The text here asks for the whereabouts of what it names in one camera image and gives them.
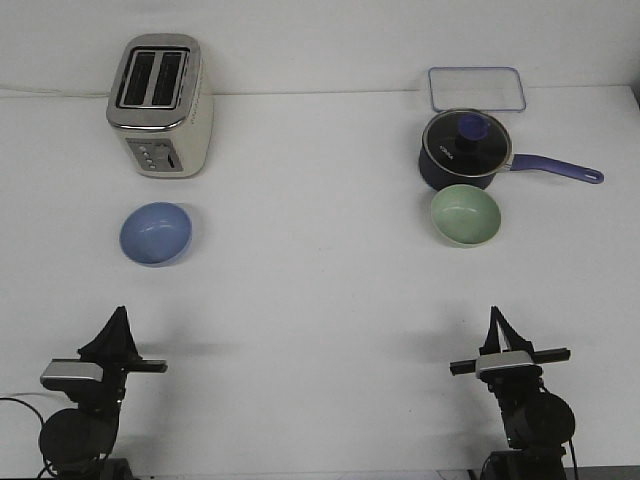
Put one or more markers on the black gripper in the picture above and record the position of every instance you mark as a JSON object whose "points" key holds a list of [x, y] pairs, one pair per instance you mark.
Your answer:
{"points": [[104, 382], [514, 381]]}

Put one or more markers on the blue bowl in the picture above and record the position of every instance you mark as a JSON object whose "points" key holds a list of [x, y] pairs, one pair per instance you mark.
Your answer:
{"points": [[156, 234]]}

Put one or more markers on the green bowl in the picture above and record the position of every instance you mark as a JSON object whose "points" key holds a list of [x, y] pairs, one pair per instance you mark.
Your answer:
{"points": [[465, 215]]}

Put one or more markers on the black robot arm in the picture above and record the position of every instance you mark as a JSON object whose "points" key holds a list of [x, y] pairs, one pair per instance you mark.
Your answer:
{"points": [[537, 423], [77, 443]]}

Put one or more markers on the glass pot lid blue knob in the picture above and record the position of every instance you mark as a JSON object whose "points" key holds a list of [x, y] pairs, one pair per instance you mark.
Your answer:
{"points": [[467, 142]]}

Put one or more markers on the cream two-slot toaster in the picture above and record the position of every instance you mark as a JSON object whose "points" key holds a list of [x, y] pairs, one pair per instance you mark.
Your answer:
{"points": [[160, 105]]}

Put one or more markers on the clear container lid blue rim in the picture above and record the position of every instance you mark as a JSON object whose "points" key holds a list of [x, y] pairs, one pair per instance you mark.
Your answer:
{"points": [[485, 88]]}

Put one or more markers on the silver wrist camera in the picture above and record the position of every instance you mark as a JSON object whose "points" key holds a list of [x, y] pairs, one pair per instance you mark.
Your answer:
{"points": [[65, 374], [501, 361]]}

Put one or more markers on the dark blue saucepan purple handle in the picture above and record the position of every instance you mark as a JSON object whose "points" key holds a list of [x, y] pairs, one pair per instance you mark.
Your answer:
{"points": [[439, 179]]}

